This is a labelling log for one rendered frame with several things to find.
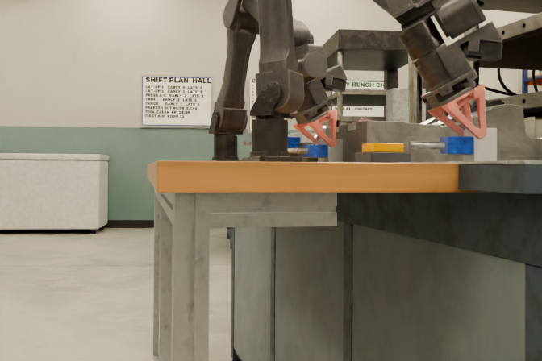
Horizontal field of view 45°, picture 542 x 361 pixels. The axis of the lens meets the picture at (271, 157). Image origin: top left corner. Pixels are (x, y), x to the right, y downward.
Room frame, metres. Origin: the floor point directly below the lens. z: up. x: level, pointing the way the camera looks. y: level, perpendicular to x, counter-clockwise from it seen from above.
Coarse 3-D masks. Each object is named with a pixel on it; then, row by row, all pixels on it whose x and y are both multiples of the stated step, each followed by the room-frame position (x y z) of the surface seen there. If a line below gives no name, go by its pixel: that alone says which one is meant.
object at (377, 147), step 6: (366, 144) 1.24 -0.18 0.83; (372, 144) 1.21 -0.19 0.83; (378, 144) 1.21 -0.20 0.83; (384, 144) 1.21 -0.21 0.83; (390, 144) 1.21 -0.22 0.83; (396, 144) 1.22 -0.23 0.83; (402, 144) 1.22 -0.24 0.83; (366, 150) 1.24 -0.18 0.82; (372, 150) 1.21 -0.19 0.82; (378, 150) 1.21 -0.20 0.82; (384, 150) 1.21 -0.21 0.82; (390, 150) 1.21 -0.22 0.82; (396, 150) 1.22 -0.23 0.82; (402, 150) 1.22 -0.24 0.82
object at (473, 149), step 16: (496, 128) 1.02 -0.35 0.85; (416, 144) 1.03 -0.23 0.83; (432, 144) 1.03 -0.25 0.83; (448, 144) 1.02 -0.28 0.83; (464, 144) 1.02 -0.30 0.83; (480, 144) 1.01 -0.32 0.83; (496, 144) 1.02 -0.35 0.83; (464, 160) 1.06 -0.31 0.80; (480, 160) 1.01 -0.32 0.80; (496, 160) 1.02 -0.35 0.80
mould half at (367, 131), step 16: (496, 112) 1.44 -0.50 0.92; (512, 112) 1.45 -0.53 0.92; (368, 128) 1.37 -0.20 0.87; (384, 128) 1.38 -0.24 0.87; (400, 128) 1.39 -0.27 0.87; (416, 128) 1.40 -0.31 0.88; (432, 128) 1.40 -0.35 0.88; (448, 128) 1.41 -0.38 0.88; (464, 128) 1.42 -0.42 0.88; (512, 128) 1.45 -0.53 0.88; (352, 144) 1.44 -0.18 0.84; (512, 144) 1.45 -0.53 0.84; (528, 144) 1.46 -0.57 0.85; (352, 160) 1.44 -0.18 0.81; (416, 160) 1.40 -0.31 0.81; (432, 160) 1.40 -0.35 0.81; (448, 160) 1.41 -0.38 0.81; (512, 160) 1.45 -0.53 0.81
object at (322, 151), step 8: (312, 144) 1.42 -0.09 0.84; (320, 144) 1.43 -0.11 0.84; (336, 144) 1.44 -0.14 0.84; (296, 152) 1.42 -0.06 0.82; (304, 152) 1.43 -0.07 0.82; (312, 152) 1.42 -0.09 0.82; (320, 152) 1.43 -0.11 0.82; (328, 152) 1.43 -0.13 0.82; (336, 152) 1.44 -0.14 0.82; (320, 160) 1.46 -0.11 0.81; (328, 160) 1.43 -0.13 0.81; (336, 160) 1.44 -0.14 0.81
